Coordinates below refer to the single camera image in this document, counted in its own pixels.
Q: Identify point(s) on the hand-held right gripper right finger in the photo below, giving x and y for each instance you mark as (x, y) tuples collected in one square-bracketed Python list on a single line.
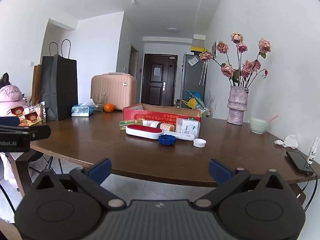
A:
[(220, 172)]

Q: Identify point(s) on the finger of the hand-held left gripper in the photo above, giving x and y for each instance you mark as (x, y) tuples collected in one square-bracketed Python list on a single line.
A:
[(10, 121), (40, 132)]

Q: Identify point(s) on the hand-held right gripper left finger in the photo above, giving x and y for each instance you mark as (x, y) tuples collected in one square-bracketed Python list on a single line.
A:
[(100, 171)]

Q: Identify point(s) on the white ribbed cap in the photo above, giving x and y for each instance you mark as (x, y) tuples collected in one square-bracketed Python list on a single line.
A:
[(199, 143)]

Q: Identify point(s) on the white plastic piece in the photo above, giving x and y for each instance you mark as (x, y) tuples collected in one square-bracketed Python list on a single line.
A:
[(186, 137)]

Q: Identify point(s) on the white plastic box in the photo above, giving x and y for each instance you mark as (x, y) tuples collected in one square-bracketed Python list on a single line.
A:
[(187, 127)]

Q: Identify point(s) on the green spray bottle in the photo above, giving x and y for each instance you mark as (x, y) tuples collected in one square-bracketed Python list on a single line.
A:
[(130, 124)]

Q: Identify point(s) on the white red lint brush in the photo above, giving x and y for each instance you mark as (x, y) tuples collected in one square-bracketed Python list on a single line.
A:
[(142, 129)]

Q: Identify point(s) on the blue round scalloped lid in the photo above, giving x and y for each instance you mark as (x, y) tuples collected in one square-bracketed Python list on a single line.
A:
[(167, 140)]

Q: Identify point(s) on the small beige box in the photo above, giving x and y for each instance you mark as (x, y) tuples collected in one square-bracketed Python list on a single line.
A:
[(167, 127)]

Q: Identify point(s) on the small white bottle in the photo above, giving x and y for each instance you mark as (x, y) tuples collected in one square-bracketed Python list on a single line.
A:
[(152, 124)]

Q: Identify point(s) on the red cardboard box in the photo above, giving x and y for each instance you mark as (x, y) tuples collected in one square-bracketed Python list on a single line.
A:
[(150, 116)]

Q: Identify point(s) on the clear snack bag red labels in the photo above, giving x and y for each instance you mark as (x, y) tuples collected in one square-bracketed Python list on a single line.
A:
[(32, 113)]

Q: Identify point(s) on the pink padded jacket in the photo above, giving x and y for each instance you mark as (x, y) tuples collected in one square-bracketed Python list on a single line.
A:
[(11, 97)]

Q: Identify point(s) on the black chair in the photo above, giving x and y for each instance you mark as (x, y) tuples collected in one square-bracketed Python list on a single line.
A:
[(36, 162)]

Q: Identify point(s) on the blue tissue pack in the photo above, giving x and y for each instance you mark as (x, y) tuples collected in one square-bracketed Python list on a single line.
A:
[(80, 111)]

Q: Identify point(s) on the brown paper bag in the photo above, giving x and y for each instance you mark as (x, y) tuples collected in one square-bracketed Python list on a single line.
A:
[(37, 85)]

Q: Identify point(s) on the black paper bag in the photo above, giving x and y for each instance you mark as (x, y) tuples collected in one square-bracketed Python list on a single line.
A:
[(58, 87)]

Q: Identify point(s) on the orange fruit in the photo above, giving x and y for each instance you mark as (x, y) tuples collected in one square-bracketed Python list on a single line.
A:
[(108, 107)]

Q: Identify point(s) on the clear glass cup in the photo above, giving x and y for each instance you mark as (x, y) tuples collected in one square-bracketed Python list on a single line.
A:
[(100, 105)]

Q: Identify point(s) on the pink textured vase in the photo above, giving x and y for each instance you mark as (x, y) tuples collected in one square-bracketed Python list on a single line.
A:
[(236, 105)]

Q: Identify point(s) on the pile of household items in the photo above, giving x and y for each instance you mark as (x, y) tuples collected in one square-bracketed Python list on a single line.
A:
[(192, 101)]

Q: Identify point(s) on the crumpled white tissue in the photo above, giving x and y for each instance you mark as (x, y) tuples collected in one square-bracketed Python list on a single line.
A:
[(290, 141)]

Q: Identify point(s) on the pink spoon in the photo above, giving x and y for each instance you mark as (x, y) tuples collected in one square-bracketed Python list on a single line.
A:
[(273, 117)]

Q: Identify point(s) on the black smartphone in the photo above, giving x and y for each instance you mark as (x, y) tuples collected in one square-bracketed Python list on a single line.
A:
[(298, 161)]

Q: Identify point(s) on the pink ribbed suitcase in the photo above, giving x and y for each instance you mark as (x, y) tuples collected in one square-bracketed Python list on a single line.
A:
[(115, 90)]

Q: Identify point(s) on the slim white spray bottle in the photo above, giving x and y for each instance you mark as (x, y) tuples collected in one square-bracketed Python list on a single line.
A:
[(312, 152)]

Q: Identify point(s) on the grey refrigerator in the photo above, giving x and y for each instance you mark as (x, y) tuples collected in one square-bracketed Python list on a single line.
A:
[(192, 80)]

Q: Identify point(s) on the dark brown entrance door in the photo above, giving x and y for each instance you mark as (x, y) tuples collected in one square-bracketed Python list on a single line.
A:
[(155, 90)]

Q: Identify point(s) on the dried pink roses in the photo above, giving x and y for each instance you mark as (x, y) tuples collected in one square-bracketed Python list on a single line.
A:
[(248, 66)]

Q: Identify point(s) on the grey interior door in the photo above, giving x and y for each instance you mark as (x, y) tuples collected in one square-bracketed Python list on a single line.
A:
[(133, 60)]

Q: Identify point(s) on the yellow box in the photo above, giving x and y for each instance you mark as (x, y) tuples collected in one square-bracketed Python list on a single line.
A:
[(198, 49)]

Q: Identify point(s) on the round ceiling lamp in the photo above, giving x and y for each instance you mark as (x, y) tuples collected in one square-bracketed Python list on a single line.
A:
[(173, 30)]

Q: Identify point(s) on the white ceiling lamp socket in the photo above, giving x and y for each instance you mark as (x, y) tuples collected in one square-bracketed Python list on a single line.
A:
[(133, 0)]

